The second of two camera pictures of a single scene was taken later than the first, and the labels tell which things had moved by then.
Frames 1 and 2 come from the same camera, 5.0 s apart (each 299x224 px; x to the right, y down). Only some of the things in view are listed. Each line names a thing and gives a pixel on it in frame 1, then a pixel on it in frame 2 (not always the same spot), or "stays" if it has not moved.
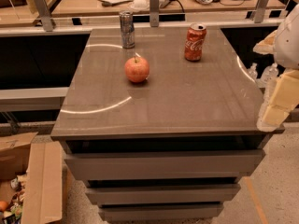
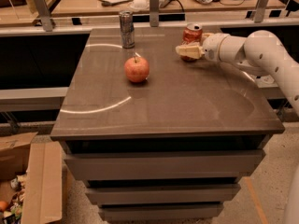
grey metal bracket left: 43,10 stays
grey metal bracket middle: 154,7 stays
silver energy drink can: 127,29 stays
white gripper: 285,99 to 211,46
